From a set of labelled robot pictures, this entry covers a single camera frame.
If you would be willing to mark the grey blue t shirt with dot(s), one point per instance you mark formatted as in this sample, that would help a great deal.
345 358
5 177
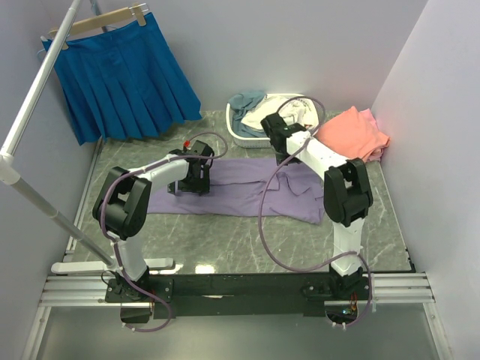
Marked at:
240 104

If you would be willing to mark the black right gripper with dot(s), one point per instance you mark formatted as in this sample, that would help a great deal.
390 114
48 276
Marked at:
282 156

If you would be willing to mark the white plastic laundry basket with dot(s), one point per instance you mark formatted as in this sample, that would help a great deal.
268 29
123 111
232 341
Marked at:
262 142

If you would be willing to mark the blue pleated skirt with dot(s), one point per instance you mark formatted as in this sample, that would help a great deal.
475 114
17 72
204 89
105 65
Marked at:
125 83

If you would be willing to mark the white t shirt in basket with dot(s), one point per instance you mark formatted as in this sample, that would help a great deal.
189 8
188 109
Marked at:
300 111

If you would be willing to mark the folded pink t shirt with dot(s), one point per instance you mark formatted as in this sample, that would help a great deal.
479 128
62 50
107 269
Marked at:
376 142

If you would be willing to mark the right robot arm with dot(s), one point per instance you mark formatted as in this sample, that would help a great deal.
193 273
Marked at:
347 191

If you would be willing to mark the aluminium frame rail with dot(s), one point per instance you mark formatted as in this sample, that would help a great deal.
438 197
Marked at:
89 291

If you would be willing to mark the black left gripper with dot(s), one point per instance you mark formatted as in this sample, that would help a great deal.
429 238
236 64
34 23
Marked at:
191 185

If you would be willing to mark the purple t shirt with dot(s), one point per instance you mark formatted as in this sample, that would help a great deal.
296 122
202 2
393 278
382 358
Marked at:
237 186

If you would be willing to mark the wooden clothes hanger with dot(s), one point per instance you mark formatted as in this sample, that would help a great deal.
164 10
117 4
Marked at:
135 11

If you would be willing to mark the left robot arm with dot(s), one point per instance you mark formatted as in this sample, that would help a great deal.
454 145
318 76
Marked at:
122 205

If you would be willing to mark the folded orange t shirt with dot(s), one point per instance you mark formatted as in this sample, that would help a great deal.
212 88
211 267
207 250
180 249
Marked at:
345 134

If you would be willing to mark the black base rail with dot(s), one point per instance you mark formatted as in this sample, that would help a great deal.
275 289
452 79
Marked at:
194 295

